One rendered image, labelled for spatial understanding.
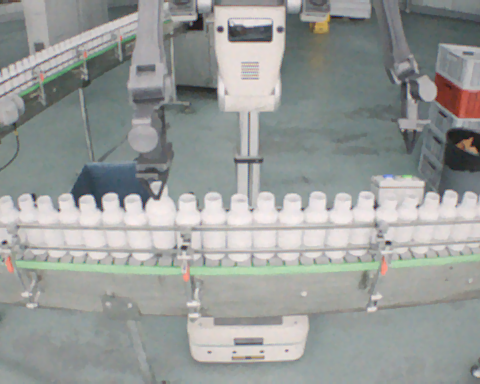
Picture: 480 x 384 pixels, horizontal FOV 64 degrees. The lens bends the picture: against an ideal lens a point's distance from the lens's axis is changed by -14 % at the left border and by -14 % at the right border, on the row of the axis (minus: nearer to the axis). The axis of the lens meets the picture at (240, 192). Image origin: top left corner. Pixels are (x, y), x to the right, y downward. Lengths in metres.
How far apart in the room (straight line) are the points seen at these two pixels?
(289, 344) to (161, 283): 0.97
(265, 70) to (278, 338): 1.09
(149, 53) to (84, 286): 0.62
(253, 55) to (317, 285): 0.75
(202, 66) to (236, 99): 3.29
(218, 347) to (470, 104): 2.32
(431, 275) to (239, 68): 0.87
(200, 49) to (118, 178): 3.20
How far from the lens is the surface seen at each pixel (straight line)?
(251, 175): 1.65
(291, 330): 1.89
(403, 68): 1.19
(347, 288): 1.14
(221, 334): 1.87
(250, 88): 1.46
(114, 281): 1.12
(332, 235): 1.04
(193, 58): 4.78
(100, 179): 1.69
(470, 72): 3.08
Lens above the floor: 1.71
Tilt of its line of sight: 33 degrees down
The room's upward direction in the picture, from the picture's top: straight up
